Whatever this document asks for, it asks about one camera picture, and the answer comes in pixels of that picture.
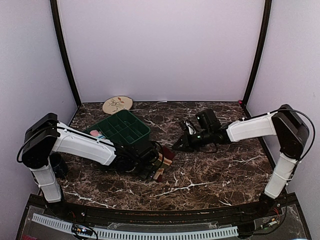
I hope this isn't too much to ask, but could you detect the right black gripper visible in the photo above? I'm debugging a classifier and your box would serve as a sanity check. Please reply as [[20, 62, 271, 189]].
[[172, 128, 213, 153]]

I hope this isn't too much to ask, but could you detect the striped beige brown sock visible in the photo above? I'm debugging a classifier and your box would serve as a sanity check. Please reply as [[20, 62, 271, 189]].
[[152, 146, 176, 183]]

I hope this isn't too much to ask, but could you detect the green plastic divider tray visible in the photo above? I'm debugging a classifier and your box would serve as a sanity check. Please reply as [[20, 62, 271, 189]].
[[83, 109, 153, 149]]

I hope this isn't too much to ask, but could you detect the pink sock with green patches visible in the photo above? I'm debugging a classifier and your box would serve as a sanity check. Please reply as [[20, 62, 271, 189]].
[[89, 129, 106, 140]]

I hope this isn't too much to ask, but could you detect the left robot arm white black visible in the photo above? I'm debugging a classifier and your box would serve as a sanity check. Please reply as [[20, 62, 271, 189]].
[[16, 110, 165, 218]]

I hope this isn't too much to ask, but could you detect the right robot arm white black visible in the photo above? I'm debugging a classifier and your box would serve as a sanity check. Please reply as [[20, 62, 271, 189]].
[[172, 104, 316, 217]]

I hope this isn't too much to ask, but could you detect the round embroidered plate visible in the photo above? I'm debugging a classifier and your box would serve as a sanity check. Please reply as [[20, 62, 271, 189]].
[[102, 95, 133, 115]]

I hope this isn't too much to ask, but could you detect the dark blue cup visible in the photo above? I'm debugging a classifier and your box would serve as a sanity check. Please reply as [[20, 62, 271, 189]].
[[49, 152, 69, 179]]

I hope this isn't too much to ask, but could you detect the small green circuit board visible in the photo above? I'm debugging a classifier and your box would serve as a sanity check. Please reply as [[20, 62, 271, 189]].
[[71, 224, 93, 236]]

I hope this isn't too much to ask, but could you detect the black front table rail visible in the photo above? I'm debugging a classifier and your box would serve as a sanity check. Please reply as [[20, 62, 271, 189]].
[[42, 197, 283, 228]]

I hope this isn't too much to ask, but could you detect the black left frame post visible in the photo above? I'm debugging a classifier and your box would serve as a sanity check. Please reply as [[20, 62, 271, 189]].
[[49, 0, 82, 108]]

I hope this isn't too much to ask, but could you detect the black frame post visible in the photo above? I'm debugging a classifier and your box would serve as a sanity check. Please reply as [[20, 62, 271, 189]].
[[242, 0, 272, 108], [49, 0, 82, 108]]

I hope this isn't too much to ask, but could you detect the black right frame post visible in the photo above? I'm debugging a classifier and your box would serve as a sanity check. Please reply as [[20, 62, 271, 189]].
[[242, 0, 272, 108]]

